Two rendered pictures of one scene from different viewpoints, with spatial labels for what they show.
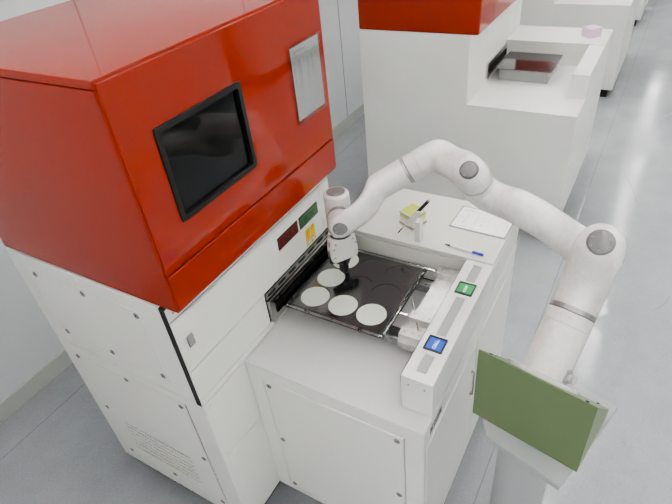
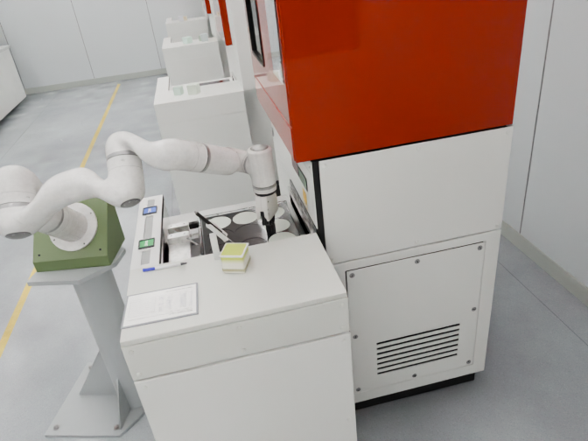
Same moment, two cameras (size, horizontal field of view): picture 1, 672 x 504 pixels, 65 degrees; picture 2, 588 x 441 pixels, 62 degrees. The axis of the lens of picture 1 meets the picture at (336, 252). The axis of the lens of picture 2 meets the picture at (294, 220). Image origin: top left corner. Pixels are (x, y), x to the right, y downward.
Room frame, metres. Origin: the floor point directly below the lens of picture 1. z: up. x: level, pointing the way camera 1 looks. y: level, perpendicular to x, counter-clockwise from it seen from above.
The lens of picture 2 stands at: (2.68, -1.01, 1.82)
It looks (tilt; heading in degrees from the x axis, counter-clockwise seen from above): 29 degrees down; 137
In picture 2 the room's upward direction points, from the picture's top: 7 degrees counter-clockwise
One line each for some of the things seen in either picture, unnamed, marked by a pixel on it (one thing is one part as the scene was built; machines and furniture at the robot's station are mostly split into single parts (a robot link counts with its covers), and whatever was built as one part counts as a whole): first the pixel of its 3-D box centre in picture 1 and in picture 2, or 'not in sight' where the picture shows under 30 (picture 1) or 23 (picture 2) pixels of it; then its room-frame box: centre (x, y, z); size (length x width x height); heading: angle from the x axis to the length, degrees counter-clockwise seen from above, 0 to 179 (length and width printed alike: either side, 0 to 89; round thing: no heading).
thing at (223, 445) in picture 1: (228, 364); (375, 276); (1.55, 0.52, 0.41); 0.82 x 0.71 x 0.82; 146
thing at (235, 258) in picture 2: (412, 217); (235, 258); (1.63, -0.30, 1.00); 0.07 x 0.07 x 0.07; 35
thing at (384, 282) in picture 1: (357, 286); (248, 231); (1.40, -0.06, 0.90); 0.34 x 0.34 x 0.01; 56
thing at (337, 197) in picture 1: (337, 209); (260, 164); (1.47, -0.02, 1.17); 0.09 x 0.08 x 0.13; 179
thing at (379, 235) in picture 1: (425, 233); (234, 299); (1.66, -0.36, 0.89); 0.62 x 0.35 x 0.14; 56
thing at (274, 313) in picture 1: (304, 273); (302, 219); (1.50, 0.12, 0.89); 0.44 x 0.02 x 0.10; 146
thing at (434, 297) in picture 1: (431, 310); (180, 255); (1.26, -0.29, 0.87); 0.36 x 0.08 x 0.03; 146
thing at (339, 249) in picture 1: (341, 243); (267, 202); (1.48, -0.02, 1.03); 0.10 x 0.07 x 0.11; 114
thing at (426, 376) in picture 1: (451, 331); (152, 242); (1.14, -0.33, 0.89); 0.55 x 0.09 x 0.14; 146
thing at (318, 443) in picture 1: (398, 371); (244, 347); (1.40, -0.19, 0.41); 0.97 x 0.64 x 0.82; 146
